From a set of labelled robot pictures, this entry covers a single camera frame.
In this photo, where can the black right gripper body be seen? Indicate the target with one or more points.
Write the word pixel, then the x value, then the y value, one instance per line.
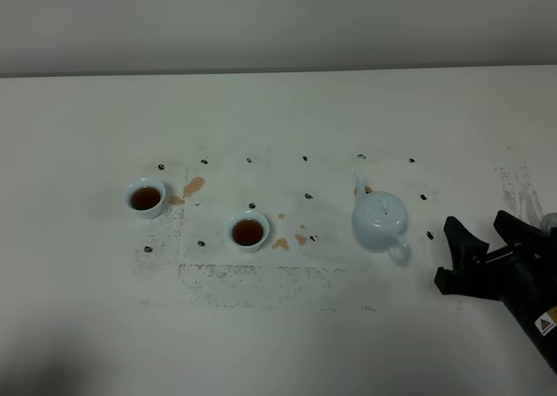
pixel 529 289

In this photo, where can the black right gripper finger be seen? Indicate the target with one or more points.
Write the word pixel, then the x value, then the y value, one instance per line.
pixel 479 281
pixel 466 250

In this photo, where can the light blue porcelain teapot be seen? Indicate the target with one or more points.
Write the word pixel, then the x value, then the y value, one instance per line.
pixel 379 222

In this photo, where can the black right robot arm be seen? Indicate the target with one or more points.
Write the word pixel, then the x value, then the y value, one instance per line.
pixel 546 326

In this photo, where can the light blue teacup centre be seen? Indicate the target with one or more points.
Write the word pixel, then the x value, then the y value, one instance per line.
pixel 248 230

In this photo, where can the light blue teacup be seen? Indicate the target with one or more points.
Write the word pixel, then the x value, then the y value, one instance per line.
pixel 248 230
pixel 145 197

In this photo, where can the light blue teacup left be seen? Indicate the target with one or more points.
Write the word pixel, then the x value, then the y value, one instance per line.
pixel 145 197

